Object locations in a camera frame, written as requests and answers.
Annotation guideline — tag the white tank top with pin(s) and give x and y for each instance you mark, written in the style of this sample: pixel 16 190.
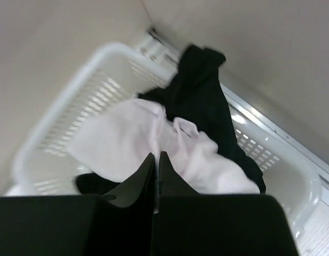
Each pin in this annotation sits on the white tank top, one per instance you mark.
pixel 114 144

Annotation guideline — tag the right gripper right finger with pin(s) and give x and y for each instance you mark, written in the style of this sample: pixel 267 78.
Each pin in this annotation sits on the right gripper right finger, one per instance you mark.
pixel 189 223

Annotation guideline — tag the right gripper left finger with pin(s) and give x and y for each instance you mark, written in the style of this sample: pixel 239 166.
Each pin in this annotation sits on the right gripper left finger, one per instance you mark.
pixel 132 211

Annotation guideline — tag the black tank top over rim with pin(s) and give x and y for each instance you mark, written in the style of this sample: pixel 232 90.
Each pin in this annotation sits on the black tank top over rim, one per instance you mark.
pixel 195 95

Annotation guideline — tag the white plastic laundry basket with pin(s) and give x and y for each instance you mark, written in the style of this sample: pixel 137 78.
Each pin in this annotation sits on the white plastic laundry basket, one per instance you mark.
pixel 117 72

